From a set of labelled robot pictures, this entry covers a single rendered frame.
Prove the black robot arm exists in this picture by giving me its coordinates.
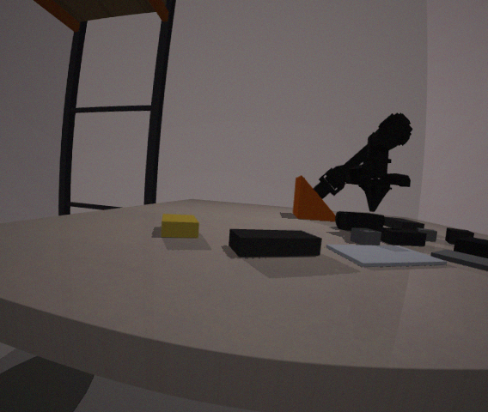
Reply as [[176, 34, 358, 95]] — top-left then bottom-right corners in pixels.
[[314, 113, 412, 199]]

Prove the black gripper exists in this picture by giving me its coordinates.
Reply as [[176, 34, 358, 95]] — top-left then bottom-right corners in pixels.
[[346, 153, 411, 212]]

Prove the yellow block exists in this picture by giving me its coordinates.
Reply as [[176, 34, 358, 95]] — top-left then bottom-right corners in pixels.
[[161, 214, 199, 239]]

